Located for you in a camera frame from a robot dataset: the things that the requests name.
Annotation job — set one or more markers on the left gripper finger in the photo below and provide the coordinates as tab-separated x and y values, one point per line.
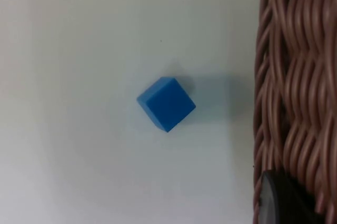
279	203

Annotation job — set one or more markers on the dark brown wicker basket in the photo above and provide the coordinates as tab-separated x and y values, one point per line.
297	76

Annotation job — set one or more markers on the small blue cube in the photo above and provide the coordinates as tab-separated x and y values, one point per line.
168	107

